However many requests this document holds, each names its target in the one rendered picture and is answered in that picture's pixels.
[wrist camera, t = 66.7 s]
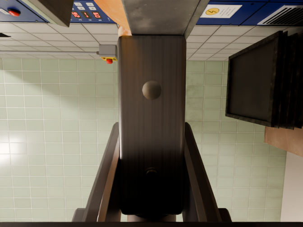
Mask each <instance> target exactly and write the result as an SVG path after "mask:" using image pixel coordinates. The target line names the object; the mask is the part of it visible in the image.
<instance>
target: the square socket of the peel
mask: <svg viewBox="0 0 303 227"><path fill-rule="evenodd" d="M186 50H187V42H186V39H185V37H184V36H120V37H119V38H118V41H117V58H118V107H119V178H120V209H121V212H122V214H124V215H136V216H138V217H141V218H148V219H156V218H163V217H165V216H168V215H179V214H181V213H182V211H183V203H184V139H185V95H186Z"/></svg>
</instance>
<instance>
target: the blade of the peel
mask: <svg viewBox="0 0 303 227"><path fill-rule="evenodd" d="M209 1H210V0H121V2H122V5H123V8H124V12H125V15H126V18H127V21H128V24H129V28H130V31H131V34H132V36H184V37H185V39H186V40H187V38H188V36H189V35H190V33H191V31H192V30H193V28H194V26H195V25H196V23H197V21H198V19H199V18H200V16H201V14H202V13H203V11H204V9H205V8H206V6H207V4H208V2H209Z"/></svg>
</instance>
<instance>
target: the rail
mask: <svg viewBox="0 0 303 227"><path fill-rule="evenodd" d="M22 1H23V2H24V3H26V4H27V5H28V6H30V7H31V8H32V9H33V10H35V11H36V12H38V13H39V14H40V15H41V16H43V17H44V18H45V19H46V20H48V21H49V22H50V23H52V24H56V25H58V24H57V23H56V22H55V21H54V20H52V19H51V18H50V17H49V16H47V15H46V14H45V13H44V12H42V11H41V10H40V9H39V8H37V7H36V6H35V5H34V4H33V3H31V2H30V1H29V0H22Z"/></svg>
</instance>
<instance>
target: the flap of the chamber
mask: <svg viewBox="0 0 303 227"><path fill-rule="evenodd" d="M29 1H30V2H31V3H33V4H34V5H35V6H36V7H37V8H39V9H40V10H41V11H42V12H44V13H45V14H46V15H47V16H49V17H50V18H51V19H52V20H54V21H55V22H56V23H57V24H59V25H60V26H63V27H69V25H70V20H71V14H72V9H73V2H74V0H29Z"/></svg>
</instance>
